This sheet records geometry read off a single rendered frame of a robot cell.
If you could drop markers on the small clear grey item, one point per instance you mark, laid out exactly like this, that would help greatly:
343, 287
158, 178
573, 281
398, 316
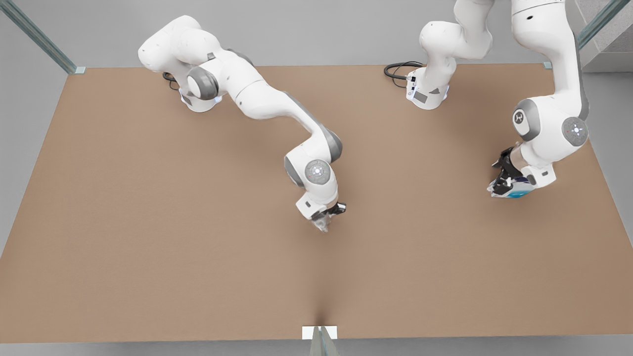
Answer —
321, 223

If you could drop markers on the small blue and white box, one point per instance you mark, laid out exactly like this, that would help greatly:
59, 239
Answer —
520, 190

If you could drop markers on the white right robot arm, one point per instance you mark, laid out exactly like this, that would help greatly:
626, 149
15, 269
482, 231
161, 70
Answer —
257, 96

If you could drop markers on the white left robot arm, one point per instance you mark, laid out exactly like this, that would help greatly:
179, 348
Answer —
549, 123

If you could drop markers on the silver frame post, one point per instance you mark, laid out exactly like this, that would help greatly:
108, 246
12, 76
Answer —
596, 24
320, 338
37, 35

